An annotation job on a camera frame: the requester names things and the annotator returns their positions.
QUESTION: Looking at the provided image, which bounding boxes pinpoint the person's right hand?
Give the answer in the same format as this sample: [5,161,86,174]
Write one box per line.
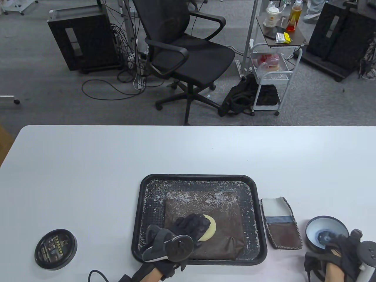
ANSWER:
[303,229,364,282]

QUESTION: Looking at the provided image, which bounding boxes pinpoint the person's left hand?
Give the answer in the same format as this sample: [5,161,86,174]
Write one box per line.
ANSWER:
[137,213,211,279]

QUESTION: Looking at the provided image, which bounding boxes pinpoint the yellow round sponge pad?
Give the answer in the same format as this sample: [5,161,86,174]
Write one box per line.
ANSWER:
[199,214,217,242]

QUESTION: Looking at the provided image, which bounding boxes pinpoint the brown leather bag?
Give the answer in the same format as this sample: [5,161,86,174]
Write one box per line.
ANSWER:
[163,191,244,261]

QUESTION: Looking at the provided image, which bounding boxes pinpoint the black leather care cream tin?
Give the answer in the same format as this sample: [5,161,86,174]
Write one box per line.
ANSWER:
[305,216,350,259]

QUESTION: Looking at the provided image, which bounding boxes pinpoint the white wiping cloth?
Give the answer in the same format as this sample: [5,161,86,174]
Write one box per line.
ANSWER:
[260,197,303,250]

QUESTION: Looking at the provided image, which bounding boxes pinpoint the black printed tin lid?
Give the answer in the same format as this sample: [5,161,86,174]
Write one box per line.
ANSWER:
[34,229,78,271]

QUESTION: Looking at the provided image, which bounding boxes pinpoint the person's right forearm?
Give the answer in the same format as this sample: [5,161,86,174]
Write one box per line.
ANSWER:
[325,263,346,282]

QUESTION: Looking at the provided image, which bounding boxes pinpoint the person's left forearm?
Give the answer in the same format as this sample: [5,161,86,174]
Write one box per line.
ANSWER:
[143,269,164,282]

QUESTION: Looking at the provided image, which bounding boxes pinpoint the black fabric bag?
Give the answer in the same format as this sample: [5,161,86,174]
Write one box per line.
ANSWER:
[256,85,279,105]

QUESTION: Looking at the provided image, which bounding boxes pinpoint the black and white controller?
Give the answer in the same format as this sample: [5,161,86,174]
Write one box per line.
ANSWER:
[356,240,376,282]
[142,225,194,263]

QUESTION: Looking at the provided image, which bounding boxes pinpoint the black plastic tray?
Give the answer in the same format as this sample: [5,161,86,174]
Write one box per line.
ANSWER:
[131,174,267,266]

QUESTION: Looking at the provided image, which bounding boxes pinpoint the black backpack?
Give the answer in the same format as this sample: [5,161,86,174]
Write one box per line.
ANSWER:
[218,73,259,117]

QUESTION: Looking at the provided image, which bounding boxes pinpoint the black office chair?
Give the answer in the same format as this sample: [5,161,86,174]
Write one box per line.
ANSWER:
[133,0,236,126]

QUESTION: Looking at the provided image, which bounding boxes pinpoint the red snack package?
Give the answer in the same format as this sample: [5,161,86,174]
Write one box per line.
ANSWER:
[253,53,281,71]

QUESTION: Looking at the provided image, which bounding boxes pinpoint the silver metal pole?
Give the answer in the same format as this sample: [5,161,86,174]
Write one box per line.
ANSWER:
[240,0,259,80]

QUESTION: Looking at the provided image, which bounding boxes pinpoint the black computer tower cabinet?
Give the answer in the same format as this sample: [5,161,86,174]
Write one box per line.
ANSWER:
[47,7,124,74]

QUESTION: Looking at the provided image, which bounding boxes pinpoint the white rolling cart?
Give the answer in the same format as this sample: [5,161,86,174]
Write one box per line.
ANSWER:
[249,13,309,116]

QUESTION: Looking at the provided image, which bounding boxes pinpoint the black equipment cabinet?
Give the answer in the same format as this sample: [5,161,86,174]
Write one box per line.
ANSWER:
[301,0,376,83]

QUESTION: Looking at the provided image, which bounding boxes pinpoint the white lidded cup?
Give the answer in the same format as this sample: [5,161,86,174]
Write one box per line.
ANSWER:
[263,6,280,27]

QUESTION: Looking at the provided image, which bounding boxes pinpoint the orange drink bottle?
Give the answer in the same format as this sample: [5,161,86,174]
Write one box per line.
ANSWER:
[286,0,303,32]

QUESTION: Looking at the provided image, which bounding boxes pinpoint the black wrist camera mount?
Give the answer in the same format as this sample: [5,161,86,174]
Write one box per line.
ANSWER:
[117,272,139,282]

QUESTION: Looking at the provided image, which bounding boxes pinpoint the black battery box cable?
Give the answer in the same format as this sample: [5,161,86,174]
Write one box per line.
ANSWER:
[88,270,119,282]

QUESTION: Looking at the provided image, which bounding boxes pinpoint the black looped floor cable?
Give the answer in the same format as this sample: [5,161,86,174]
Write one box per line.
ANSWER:
[81,70,147,101]

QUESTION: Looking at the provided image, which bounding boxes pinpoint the cluster of grey cables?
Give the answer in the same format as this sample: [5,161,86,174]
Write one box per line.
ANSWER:
[358,37,376,81]

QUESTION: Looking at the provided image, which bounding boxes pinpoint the tangle of hanging cables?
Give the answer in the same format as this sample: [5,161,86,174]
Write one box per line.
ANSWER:
[103,0,150,91]

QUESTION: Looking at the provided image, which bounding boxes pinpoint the white metal post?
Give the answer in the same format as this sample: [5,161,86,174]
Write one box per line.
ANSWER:
[119,0,140,69]

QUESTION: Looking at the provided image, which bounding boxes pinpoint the white wheeled frame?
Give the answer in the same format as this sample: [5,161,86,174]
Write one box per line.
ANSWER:
[0,0,38,16]

